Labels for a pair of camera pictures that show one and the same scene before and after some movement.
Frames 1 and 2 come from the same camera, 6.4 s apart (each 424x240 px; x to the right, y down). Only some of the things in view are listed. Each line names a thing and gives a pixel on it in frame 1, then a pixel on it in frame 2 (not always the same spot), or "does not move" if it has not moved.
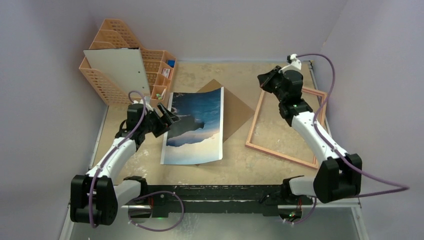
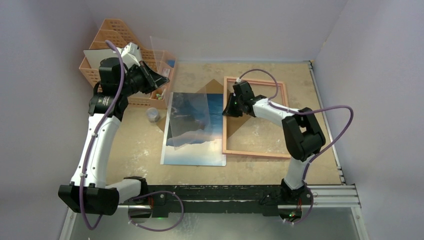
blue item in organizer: x=171 y=63 does not move
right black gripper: x=272 y=81 -> x=236 y=105
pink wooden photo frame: x=249 y=145 -> x=228 y=82
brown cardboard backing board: x=235 y=112 does not move
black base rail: x=252 y=199 does not move
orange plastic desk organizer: x=159 y=65 does not move
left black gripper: x=163 y=125 -> x=156 y=80
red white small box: x=166 y=72 does not move
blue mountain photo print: x=198 y=136 does not move
